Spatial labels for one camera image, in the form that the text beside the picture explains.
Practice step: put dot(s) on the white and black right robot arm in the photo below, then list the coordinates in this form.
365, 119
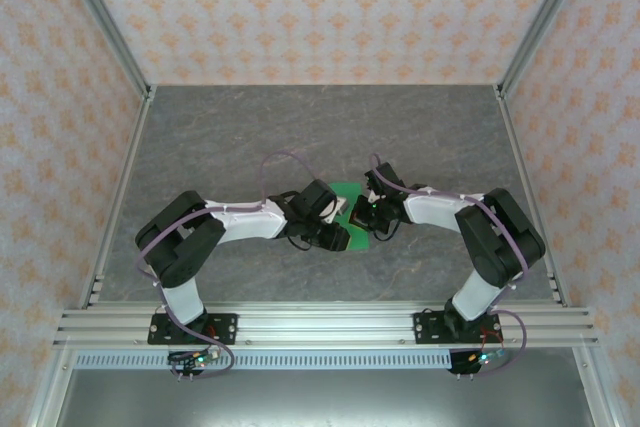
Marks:
435, 209

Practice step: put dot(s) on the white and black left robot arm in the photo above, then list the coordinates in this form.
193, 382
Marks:
245, 222

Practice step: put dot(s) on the brushed metal sheet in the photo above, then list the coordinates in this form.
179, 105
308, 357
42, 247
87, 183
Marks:
320, 402

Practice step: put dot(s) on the small circuit board with LEDs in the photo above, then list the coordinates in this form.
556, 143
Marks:
200, 359
482, 358

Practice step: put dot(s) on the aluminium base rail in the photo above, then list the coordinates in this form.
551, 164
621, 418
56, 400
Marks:
325, 327

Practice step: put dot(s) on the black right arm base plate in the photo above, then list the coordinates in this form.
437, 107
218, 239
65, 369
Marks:
425, 329

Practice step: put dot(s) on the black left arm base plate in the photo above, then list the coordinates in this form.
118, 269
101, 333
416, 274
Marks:
225, 329

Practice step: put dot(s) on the aluminium frame post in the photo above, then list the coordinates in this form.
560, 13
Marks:
106, 22
540, 22

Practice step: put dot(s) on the aluminium frame bar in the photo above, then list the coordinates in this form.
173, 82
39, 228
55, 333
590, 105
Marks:
50, 392
597, 392

